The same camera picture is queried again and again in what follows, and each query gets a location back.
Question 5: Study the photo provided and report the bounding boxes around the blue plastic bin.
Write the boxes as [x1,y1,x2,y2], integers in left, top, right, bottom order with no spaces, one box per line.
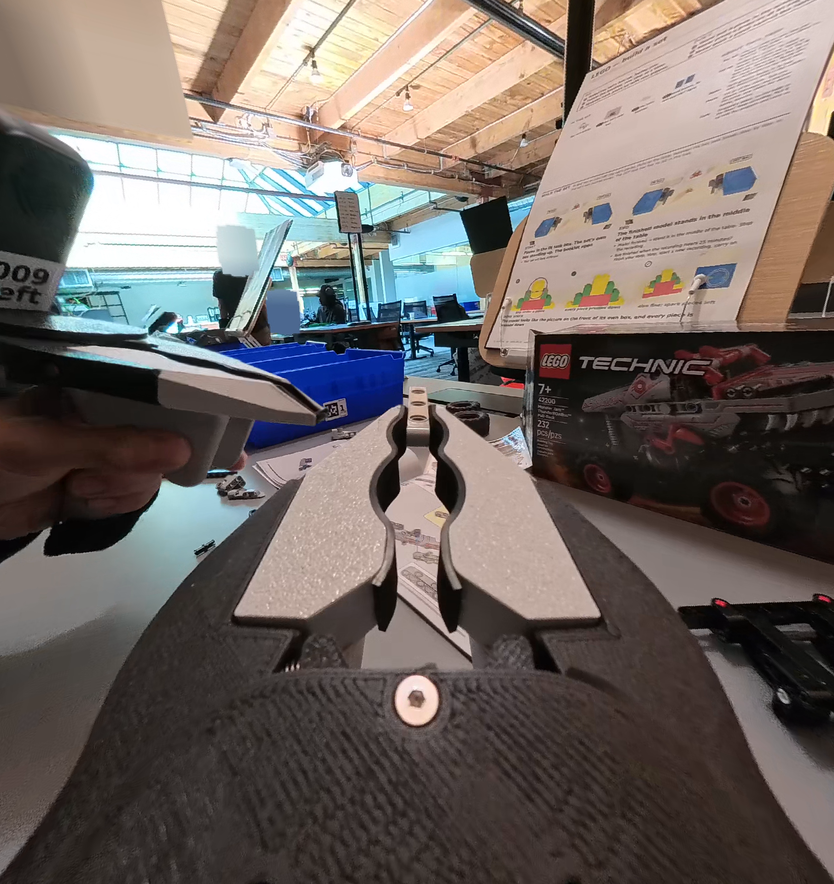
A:
[213,342,406,450]

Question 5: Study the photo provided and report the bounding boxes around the tall sign on pole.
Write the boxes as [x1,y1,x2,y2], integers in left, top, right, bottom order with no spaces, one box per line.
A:
[334,191,371,326]

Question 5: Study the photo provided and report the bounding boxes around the toy set box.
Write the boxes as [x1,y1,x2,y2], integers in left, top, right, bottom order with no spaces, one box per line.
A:
[524,325,834,571]

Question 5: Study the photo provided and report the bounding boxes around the open instruction booklet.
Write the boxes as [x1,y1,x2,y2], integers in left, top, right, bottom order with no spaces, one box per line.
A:
[253,434,528,616]

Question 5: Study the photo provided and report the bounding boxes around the grey toy beam with holes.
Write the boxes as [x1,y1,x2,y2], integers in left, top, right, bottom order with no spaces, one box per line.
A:
[403,387,433,451]

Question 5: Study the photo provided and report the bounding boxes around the white instruction sheet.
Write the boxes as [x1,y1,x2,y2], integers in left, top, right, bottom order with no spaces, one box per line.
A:
[489,0,834,326]

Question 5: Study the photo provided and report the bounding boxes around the person's left forearm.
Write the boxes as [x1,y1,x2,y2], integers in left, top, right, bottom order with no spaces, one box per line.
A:
[0,492,161,595]

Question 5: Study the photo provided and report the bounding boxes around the background wooden desk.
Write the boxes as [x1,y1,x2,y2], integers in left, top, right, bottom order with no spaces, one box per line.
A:
[413,316,488,378]
[299,319,404,350]

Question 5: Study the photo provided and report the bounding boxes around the white ceiling projector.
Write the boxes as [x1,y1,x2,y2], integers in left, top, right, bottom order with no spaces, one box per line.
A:
[305,160,360,196]

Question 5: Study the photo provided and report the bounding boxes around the person's left hand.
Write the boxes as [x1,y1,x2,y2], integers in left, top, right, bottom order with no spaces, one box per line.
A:
[0,395,194,544]

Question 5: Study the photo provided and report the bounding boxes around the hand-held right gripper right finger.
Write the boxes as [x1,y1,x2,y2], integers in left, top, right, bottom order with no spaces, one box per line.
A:
[427,406,603,665]

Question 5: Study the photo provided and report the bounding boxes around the black monitor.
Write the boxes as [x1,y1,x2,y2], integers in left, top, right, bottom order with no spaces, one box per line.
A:
[460,197,513,255]

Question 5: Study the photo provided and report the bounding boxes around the grey desk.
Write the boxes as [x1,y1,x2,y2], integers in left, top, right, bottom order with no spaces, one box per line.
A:
[0,373,834,884]

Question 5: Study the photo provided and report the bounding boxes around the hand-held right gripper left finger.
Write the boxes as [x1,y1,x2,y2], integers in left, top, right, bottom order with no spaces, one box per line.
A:
[233,406,405,667]

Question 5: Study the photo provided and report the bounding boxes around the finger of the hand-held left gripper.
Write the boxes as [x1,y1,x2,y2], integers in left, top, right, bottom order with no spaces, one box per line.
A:
[147,333,324,416]
[51,343,328,428]

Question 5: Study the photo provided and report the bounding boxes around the black toy chassis frame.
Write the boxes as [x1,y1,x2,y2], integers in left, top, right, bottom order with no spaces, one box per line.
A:
[678,592,834,727]

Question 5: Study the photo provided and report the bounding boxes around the tilted white board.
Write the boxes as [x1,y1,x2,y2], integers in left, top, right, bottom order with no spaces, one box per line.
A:
[227,220,295,341]

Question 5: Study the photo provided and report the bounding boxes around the black pole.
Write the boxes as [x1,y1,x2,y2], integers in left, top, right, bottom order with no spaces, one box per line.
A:
[564,0,597,111]

